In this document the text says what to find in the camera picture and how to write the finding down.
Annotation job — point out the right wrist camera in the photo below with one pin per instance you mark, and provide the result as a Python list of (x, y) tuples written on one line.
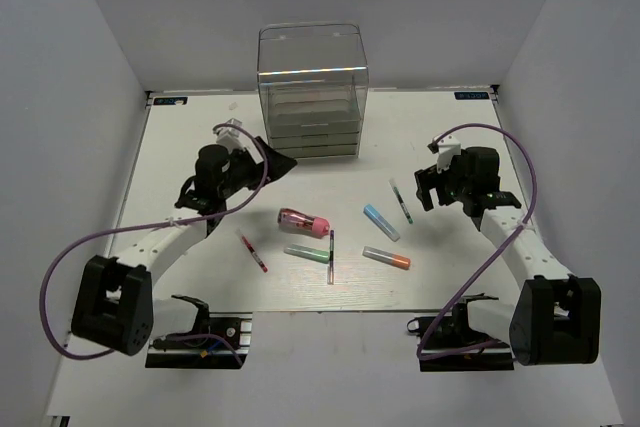
[(446, 149)]

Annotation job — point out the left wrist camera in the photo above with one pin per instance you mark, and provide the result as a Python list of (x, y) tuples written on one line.
[(228, 136)]

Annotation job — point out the blue highlighter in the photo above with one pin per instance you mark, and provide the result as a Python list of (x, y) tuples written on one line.
[(379, 221)]

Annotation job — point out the clear drawer organizer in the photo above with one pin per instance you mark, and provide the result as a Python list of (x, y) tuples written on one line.
[(313, 82)]

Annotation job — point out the red pen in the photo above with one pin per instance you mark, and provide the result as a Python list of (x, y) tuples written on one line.
[(250, 248)]

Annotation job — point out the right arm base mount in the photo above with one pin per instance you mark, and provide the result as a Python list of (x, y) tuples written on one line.
[(482, 354)]

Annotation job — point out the purple pen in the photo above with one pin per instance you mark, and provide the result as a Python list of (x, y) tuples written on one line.
[(331, 273)]

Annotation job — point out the corner label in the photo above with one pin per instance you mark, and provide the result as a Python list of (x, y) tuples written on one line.
[(170, 101), (471, 95)]

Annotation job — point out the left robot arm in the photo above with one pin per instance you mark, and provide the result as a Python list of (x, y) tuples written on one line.
[(116, 307)]

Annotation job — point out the right corner label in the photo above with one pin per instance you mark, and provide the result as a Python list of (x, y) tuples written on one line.
[(471, 95)]

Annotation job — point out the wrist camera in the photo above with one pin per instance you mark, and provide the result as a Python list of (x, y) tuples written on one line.
[(228, 136), (446, 149)]

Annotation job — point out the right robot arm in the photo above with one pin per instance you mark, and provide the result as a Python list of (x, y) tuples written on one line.
[(556, 319)]

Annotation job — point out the left corner label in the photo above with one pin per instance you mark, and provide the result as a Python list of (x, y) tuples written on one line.
[(170, 101)]

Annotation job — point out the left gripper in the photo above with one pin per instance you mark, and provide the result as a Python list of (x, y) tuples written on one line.
[(278, 165)]

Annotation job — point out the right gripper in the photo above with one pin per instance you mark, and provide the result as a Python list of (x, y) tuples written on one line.
[(431, 178)]

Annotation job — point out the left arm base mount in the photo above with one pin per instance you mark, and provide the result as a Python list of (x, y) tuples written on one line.
[(221, 343)]

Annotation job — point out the green pen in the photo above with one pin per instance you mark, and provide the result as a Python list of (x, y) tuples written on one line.
[(401, 201)]

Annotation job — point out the green highlighter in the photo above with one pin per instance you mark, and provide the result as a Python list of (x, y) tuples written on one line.
[(308, 253)]

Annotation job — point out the pink capped marker bottle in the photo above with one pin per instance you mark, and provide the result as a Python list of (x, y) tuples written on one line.
[(293, 221)]

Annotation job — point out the orange highlighter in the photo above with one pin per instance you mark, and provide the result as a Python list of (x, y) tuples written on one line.
[(387, 258)]

